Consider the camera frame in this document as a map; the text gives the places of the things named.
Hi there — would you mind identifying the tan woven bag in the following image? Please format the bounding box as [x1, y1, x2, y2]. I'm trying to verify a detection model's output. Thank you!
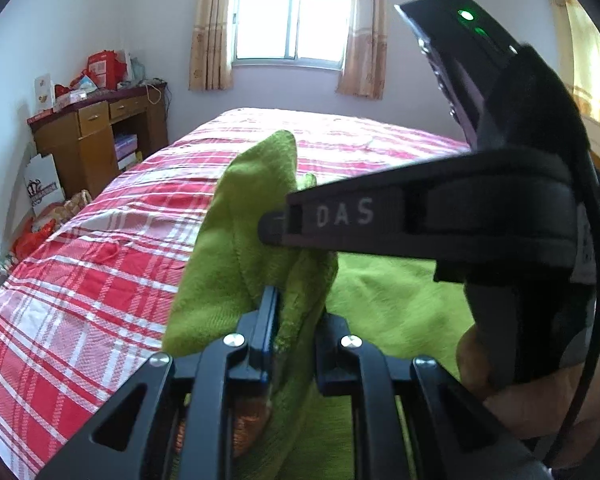
[62, 190, 94, 221]

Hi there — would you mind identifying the beige patterned curtain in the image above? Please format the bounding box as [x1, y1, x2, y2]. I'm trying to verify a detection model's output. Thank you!
[189, 0, 235, 92]
[336, 0, 388, 100]

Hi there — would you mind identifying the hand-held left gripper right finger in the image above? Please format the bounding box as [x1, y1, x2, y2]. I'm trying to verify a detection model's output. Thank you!
[315, 312, 556, 480]

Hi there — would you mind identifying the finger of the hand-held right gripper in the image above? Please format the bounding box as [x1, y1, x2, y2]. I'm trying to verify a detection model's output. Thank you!
[257, 208, 341, 252]

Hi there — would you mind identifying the window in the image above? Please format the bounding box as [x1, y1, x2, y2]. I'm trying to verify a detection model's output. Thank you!
[230, 0, 353, 68]

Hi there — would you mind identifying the red gift box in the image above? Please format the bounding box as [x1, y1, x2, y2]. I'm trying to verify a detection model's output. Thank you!
[84, 50, 130, 91]

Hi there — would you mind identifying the white paper bag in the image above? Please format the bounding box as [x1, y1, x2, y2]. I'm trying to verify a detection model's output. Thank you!
[22, 152, 63, 218]

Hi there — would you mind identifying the wooden desk with drawers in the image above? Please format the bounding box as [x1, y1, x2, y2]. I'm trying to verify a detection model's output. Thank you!
[27, 82, 170, 198]

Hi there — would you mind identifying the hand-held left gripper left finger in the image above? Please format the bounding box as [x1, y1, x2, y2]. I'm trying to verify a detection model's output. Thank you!
[37, 285, 283, 480]

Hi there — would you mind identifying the red plastic bag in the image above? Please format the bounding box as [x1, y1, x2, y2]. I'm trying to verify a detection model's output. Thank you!
[12, 217, 56, 258]

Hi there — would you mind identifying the stack of boxes in desk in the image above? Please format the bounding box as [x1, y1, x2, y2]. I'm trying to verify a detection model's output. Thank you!
[112, 132, 141, 171]

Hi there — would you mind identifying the green towel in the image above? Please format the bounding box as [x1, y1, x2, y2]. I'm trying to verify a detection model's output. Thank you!
[162, 130, 486, 480]

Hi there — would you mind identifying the yellow curtain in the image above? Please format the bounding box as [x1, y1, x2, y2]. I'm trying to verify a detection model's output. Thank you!
[545, 0, 600, 126]

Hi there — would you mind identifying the person's right hand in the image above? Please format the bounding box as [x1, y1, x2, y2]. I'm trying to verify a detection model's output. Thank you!
[455, 327, 600, 461]

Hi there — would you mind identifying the white card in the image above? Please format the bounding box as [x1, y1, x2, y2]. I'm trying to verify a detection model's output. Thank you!
[34, 74, 55, 113]

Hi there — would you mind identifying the bed with red plaid sheet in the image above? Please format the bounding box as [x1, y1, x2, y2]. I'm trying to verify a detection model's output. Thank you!
[0, 106, 600, 480]

